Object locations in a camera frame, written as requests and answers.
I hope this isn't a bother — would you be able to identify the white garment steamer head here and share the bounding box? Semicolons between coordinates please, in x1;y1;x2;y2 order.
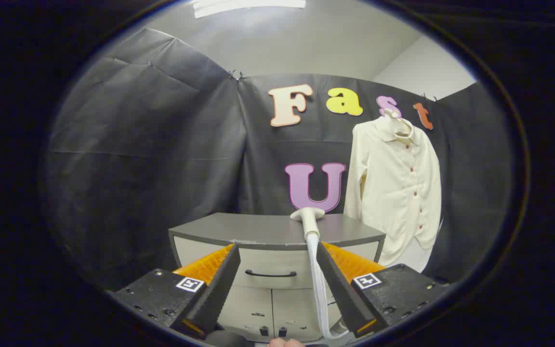
290;207;326;240

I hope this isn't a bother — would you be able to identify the white clothes hanger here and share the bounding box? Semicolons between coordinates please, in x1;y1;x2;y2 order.
383;108;414;140

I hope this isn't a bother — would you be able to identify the white ironing board pad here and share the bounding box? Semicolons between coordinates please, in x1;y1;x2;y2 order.
393;219;444;274

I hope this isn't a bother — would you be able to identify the black drawer handle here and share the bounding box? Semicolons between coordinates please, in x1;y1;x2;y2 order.
245;269;298;279

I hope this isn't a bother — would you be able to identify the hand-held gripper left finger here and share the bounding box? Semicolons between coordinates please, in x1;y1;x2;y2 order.
109;243;241;340

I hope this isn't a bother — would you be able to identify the white braided steamer hose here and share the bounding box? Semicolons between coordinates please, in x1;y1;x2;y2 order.
305;234;350;340

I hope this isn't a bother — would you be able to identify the grey cabinet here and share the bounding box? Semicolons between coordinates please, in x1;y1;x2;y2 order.
168;213;387;344

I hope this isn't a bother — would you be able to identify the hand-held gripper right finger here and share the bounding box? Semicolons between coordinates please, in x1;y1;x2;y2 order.
316;241;450;338

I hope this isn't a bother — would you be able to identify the black backdrop cloth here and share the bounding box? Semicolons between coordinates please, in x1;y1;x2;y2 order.
44;27;514;292

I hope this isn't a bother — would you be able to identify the cream button-up shirt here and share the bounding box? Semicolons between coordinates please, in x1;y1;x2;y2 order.
344;115;442;267

